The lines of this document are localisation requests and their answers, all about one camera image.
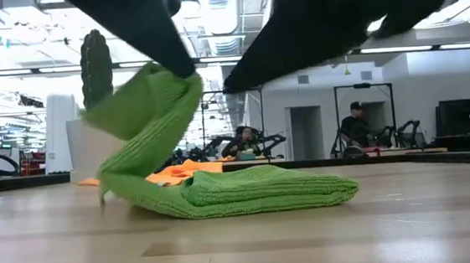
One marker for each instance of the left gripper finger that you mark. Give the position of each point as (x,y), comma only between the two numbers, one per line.
(157,45)

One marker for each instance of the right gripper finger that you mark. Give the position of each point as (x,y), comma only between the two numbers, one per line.
(287,51)

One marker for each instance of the orange microfiber towel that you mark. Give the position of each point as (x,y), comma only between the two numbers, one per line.
(187,171)

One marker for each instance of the green microfiber towel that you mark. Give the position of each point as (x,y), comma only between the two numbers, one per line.
(244,189)

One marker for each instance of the black background robot arm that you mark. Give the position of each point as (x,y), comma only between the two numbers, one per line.
(337,144)
(273,139)
(407,130)
(215,143)

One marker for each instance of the ceiling light strip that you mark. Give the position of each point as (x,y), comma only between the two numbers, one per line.
(396,49)

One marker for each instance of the person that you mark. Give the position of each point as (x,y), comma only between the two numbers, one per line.
(354,128)
(244,141)

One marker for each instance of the red background cloth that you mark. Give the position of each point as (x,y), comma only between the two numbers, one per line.
(371,149)

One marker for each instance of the background wooden table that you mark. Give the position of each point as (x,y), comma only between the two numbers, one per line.
(425,150)

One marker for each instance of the black storage cabinet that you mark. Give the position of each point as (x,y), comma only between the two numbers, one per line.
(467,123)

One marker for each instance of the red tool cabinet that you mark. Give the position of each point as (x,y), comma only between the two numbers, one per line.
(31,162)

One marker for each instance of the green exit sign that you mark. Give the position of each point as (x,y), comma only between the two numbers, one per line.
(6,145)

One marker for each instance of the grey wall vent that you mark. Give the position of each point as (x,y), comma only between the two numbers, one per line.
(302,79)
(366,75)

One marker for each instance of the black gantry frame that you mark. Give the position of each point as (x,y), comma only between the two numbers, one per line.
(361,85)
(262,112)

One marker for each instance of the ribbed silver ventilation duct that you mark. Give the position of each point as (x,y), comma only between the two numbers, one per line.
(220,19)

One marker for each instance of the black aluminium table frame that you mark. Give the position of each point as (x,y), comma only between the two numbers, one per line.
(451,157)

